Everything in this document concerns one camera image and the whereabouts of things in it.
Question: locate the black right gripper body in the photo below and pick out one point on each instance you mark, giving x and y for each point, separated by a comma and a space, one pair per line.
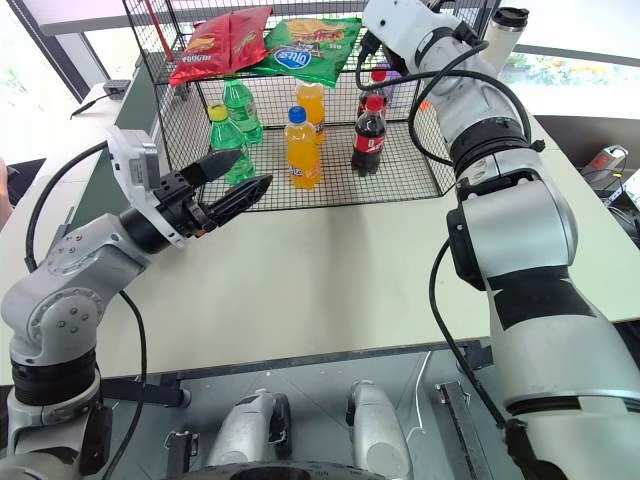
397, 61

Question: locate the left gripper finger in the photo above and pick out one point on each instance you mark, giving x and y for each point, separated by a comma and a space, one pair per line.
215, 164
245, 192

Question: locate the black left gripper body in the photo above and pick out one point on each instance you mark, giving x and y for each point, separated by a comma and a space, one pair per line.
177, 200

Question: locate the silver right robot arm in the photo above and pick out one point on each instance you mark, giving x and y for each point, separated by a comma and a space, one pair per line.
515, 235

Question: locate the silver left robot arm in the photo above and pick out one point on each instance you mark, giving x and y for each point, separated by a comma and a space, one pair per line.
75, 260

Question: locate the dark rounded robot base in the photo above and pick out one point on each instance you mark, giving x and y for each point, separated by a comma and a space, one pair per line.
285, 472

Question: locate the purple package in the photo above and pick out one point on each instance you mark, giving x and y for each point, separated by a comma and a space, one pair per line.
394, 82

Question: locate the green soda bottle yellow cap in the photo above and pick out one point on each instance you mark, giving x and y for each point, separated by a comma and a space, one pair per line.
225, 135

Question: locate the cola bottle red cap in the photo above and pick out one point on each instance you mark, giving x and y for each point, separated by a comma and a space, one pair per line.
369, 140
376, 87

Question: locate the orange soda bottle blue cap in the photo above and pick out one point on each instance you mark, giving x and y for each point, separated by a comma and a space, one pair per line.
302, 155

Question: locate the green chip bag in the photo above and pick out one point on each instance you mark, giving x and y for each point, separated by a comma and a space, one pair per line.
305, 52

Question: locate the white thermos black lid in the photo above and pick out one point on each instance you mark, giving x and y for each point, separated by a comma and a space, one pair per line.
502, 42

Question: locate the wide red chip bag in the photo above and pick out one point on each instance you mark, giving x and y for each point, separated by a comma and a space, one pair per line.
200, 55

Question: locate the small black box device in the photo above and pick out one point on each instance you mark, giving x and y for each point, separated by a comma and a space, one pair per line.
116, 90

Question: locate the narrow red chip bag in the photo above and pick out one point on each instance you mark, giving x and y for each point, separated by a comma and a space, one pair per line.
246, 40

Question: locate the red pole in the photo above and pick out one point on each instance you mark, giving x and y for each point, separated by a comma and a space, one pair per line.
161, 32

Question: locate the red and white device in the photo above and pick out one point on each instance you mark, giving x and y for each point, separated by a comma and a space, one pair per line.
607, 157

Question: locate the silver left robot leg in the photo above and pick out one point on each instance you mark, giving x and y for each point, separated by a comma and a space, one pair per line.
247, 430

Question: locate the silver robot leg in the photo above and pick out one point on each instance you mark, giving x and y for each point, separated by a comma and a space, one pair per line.
375, 430
247, 430

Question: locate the silver right robot leg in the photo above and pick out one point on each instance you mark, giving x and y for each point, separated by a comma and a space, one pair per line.
375, 430

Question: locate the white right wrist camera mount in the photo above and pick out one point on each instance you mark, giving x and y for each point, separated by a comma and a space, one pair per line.
395, 22

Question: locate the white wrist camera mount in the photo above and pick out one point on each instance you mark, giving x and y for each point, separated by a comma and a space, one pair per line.
395, 22
132, 165

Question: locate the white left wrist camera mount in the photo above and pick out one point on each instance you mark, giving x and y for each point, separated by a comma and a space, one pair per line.
132, 165

